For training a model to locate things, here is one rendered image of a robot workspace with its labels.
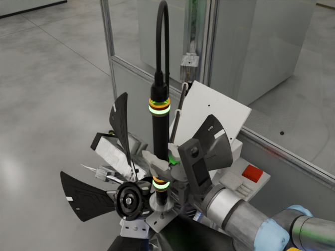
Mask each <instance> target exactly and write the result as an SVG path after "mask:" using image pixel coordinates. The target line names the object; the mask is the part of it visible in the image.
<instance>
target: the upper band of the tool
mask: <svg viewBox="0 0 335 251"><path fill-rule="evenodd" d="M149 103H150V105H151V106H153V107H155V108H163V107H166V106H168V105H169V103H170V99H169V98H168V99H167V100H166V101H165V102H161V103H157V102H154V101H151V98H150V99H149Z"/></svg>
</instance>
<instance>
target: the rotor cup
mask: <svg viewBox="0 0 335 251"><path fill-rule="evenodd" d="M152 182H153V176H149V177H145V178H143V179H141V180H140V181H127V182H124V183H122V184H121V185H120V186H119V187H118V188H117V190H116V193H115V196H114V205H115V209H116V212H117V214H118V215H119V216H120V217H121V218H122V219H123V220H125V221H136V220H140V219H146V218H147V217H148V216H149V215H150V214H151V213H153V212H154V211H153V210H152V209H151V207H150V205H149V202H150V197H151V195H152V194H153V193H151V192H150V191H151V186H152ZM145 187H148V189H147V190H143V189H142V188H145ZM127 198H131V200H132V202H131V204H129V205H128V204H127V203H126V199H127ZM147 211H149V213H147V214H143V212H147Z"/></svg>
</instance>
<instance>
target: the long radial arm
mask: <svg viewBox="0 0 335 251"><path fill-rule="evenodd" d="M117 141H118V138H115V137H108V136H102V137H101V139H100V141H99V143H98V145H97V147H96V149H95V151H96V152H97V153H98V154H99V155H100V156H101V157H102V158H103V159H104V160H106V161H107V162H108V163H109V164H110V165H111V166H112V167H113V168H114V169H116V170H117V171H118V172H119V173H120V174H121V175H122V176H123V177H124V178H125V179H127V180H128V181H134V176H133V175H132V174H131V172H130V171H131V170H132V169H131V167H130V166H129V165H128V163H127V159H126V155H125V152H124V150H123V148H122V147H121V146H120V145H119V144H117ZM130 155H131V159H133V162H134V166H135V169H136V168H138V169H139V173H137V177H138V181H140V180H141V178H144V175H146V173H149V170H150V168H149V165H148V164H147V163H146V161H145V160H144V158H143V157H142V156H136V155H132V154H130Z"/></svg>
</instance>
